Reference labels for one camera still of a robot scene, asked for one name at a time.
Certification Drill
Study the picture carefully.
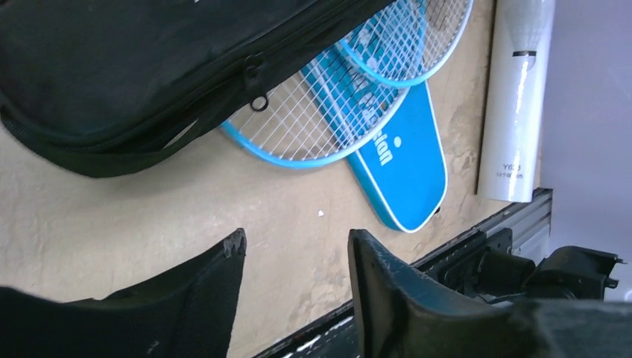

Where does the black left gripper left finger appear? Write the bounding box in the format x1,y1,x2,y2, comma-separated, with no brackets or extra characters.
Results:
1,228,246,357

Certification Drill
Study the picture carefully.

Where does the light blue badminton racket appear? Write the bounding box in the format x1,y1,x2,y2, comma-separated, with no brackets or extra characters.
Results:
336,0,474,87
221,46,409,169

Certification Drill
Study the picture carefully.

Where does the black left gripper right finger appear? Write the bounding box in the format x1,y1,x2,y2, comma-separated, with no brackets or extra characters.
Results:
348,229,631,357

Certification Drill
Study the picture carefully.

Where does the black Crossway racket cover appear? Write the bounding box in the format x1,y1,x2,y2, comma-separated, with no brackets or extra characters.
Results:
1,0,387,178

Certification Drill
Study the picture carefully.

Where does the blue racket cover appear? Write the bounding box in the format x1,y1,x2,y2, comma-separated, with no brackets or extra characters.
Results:
301,44,449,233

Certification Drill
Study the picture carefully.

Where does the white shuttlecock tube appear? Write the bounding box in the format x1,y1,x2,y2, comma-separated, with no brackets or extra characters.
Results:
477,0,556,203

